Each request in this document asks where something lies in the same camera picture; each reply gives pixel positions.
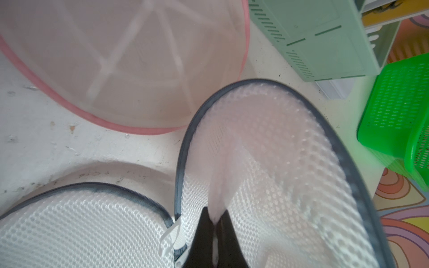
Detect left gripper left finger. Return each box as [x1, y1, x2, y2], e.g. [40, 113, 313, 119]
[183, 207, 215, 268]

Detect grey flat case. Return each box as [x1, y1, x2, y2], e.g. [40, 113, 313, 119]
[316, 78, 356, 100]

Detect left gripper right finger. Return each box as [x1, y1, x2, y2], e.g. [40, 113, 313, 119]
[216, 210, 249, 268]

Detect mint green file organizer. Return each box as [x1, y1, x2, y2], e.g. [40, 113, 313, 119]
[248, 0, 400, 82]

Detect magazines in organizer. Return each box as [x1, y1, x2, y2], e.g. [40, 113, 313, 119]
[362, 0, 429, 28]

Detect green plastic basket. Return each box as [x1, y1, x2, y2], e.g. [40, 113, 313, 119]
[357, 54, 429, 191]

